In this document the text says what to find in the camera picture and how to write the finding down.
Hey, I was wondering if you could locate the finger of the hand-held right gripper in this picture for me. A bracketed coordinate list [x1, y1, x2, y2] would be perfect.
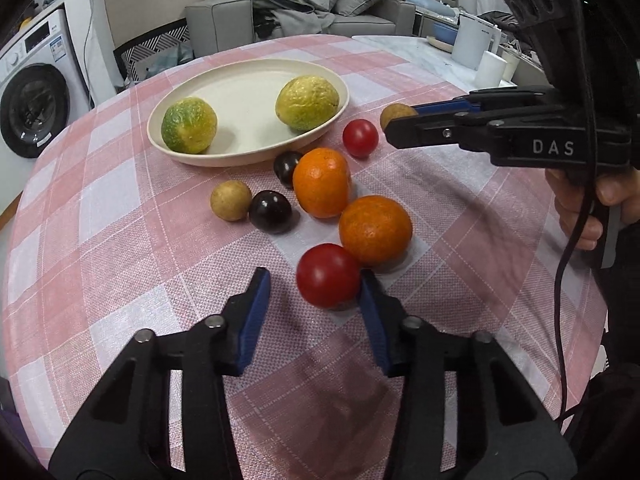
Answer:
[414, 86, 565, 117]
[384, 111, 502, 151]

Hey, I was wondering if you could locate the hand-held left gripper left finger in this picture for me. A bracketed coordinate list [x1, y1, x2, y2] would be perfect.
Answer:
[47, 267, 273, 480]

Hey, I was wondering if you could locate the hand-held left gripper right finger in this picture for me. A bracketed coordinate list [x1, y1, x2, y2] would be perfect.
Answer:
[359, 270, 578, 480]

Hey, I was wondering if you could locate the brown longan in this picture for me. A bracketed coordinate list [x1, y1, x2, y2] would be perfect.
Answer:
[380, 103, 418, 133]
[210, 180, 253, 222]

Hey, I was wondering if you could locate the red cherry tomato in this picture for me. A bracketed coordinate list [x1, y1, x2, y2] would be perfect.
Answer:
[296, 243, 362, 308]
[342, 119, 379, 157]

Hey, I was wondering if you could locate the orange tangerine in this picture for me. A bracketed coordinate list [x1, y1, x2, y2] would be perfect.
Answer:
[292, 147, 352, 219]
[339, 195, 414, 267]

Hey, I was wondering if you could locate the dark plum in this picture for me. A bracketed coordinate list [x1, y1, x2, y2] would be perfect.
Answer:
[273, 151, 303, 190]
[249, 190, 293, 234]

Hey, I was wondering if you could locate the yellow bumpy lemon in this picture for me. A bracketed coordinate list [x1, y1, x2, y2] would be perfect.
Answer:
[275, 76, 341, 132]

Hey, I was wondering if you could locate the beige oval plate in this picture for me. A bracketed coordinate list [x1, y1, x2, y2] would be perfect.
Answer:
[147, 58, 349, 167]

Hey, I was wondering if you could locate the green yellow lemon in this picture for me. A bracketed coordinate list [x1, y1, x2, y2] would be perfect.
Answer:
[160, 97, 219, 155]

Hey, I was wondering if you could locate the person's right hand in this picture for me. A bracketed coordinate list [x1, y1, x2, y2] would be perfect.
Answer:
[545, 165, 640, 252]

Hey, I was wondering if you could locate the white marble side table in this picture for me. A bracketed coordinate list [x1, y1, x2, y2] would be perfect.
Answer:
[352, 35, 546, 91]

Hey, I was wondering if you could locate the white electric kettle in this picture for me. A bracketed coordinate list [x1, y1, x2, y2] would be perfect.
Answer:
[452, 12, 503, 71]

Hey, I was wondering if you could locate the dark jacket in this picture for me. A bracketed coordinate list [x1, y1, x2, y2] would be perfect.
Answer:
[477, 10, 536, 46]

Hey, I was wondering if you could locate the pink checked tablecloth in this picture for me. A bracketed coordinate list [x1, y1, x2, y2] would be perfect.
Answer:
[7, 34, 608, 480]

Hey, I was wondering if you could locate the pile of grey clothes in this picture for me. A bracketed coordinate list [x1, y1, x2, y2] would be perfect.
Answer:
[235, 0, 341, 41]

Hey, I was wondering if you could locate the grey sofa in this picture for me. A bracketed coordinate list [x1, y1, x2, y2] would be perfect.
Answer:
[185, 0, 458, 56]

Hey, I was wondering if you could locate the black white patterned basket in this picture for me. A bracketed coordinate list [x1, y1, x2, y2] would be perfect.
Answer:
[114, 19, 193, 93]

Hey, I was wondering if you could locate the white washing machine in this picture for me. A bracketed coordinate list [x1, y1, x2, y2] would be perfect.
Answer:
[0, 7, 93, 161]

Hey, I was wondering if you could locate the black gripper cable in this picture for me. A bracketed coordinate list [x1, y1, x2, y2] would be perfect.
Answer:
[555, 0, 601, 426]

